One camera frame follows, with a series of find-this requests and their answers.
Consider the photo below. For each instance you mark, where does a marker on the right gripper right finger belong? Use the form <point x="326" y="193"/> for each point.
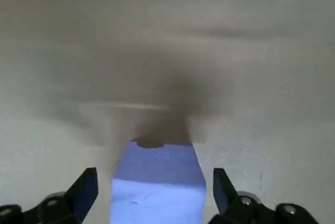
<point x="243" y="208"/>

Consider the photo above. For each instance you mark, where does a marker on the purple foam square block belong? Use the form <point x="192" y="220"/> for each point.
<point x="157" y="182"/>

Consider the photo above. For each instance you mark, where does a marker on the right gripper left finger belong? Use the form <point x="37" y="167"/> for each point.
<point x="52" y="208"/>

